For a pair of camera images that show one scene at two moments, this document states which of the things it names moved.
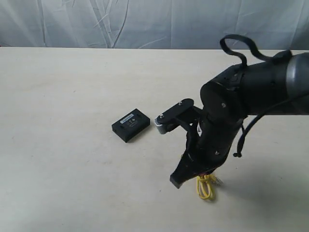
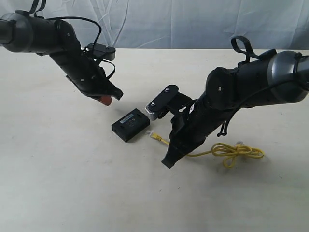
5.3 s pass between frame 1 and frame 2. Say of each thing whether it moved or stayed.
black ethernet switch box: stayed
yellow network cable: moved
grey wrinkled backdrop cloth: stayed
